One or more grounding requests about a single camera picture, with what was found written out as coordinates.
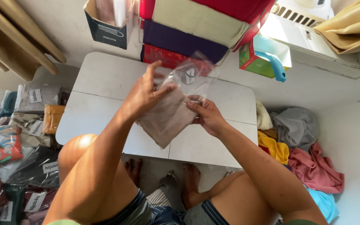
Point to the yellow loose cloth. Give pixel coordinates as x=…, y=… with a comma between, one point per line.
x=275, y=148

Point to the beige fabric box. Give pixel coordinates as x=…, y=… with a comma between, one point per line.
x=195, y=18

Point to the dark open cardboard box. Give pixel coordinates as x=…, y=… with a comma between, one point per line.
x=109, y=28

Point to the person's right hand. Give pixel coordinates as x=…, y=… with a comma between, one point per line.
x=211, y=117

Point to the pink loose cloth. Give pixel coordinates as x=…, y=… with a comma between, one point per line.
x=316, y=170

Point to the cream loose cloth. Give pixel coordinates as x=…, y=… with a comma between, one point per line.
x=262, y=117

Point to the grey fabric piece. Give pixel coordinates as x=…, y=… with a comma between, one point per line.
x=170, y=187

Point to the white appliance with vents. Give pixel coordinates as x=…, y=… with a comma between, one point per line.
x=298, y=28

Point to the red patterned box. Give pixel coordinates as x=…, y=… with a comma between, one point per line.
x=161, y=56

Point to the beige cloth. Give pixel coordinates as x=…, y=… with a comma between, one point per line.
x=167, y=120

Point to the heap of bagged cloths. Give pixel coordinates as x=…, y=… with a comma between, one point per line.
x=20, y=150

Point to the person's left hand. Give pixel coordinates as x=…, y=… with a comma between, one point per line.
x=139, y=100

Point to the green cardboard carton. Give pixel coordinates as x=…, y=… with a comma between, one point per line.
x=255, y=64

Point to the beige curtain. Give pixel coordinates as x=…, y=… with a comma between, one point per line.
x=352, y=28

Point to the purple fabric box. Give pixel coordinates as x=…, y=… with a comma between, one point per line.
x=180, y=40

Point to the striped dark shorts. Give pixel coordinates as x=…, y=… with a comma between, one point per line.
x=155, y=215

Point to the clear plastic bag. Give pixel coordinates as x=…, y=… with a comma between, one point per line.
x=192, y=86

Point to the round grey label sticker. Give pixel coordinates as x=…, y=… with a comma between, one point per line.
x=190, y=76

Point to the person's right leg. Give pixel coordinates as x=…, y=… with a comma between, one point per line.
x=236, y=200

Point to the wooden boards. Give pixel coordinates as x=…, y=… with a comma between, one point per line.
x=14, y=40

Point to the grey loose cloth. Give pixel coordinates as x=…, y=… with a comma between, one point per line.
x=295, y=126

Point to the light blue loose cloth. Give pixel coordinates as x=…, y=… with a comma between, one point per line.
x=323, y=203

